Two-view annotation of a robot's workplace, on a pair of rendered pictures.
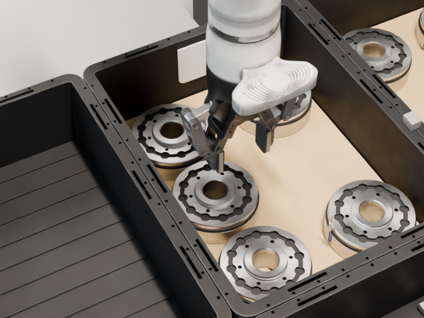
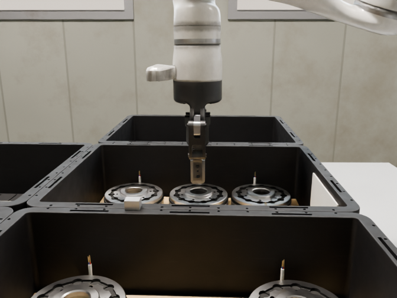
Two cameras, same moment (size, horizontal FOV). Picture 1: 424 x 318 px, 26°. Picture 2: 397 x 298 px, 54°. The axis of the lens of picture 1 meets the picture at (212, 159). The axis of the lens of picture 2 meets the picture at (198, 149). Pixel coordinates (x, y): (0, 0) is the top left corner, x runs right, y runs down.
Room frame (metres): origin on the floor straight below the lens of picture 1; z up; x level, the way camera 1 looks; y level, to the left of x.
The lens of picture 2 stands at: (0.99, -0.55, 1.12)
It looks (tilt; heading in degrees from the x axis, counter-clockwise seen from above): 15 degrees down; 121
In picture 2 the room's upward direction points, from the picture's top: straight up
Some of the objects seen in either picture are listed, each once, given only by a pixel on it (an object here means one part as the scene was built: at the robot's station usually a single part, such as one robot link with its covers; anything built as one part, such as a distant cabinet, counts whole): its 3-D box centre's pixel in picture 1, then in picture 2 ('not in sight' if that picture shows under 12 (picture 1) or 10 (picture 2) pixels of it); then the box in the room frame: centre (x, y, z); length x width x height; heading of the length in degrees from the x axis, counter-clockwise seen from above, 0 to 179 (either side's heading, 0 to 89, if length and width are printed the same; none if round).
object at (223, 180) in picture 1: (215, 190); (198, 192); (0.67, 0.00, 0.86); 0.05 x 0.05 x 0.01
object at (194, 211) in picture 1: (214, 193); (198, 194); (0.67, 0.00, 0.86); 0.10 x 0.10 x 0.01
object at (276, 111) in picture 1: (273, 125); (197, 165); (0.71, -0.07, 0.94); 0.03 x 0.01 x 0.05; 119
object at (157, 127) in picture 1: (171, 131); (260, 193); (0.77, 0.05, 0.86); 0.05 x 0.05 x 0.01
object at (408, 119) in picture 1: (411, 120); (133, 203); (0.72, -0.23, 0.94); 0.02 x 0.01 x 0.01; 28
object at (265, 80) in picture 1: (253, 46); (185, 59); (0.67, -0.04, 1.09); 0.11 x 0.09 x 0.06; 29
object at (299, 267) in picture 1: (265, 264); (133, 194); (0.57, -0.06, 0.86); 0.10 x 0.10 x 0.01
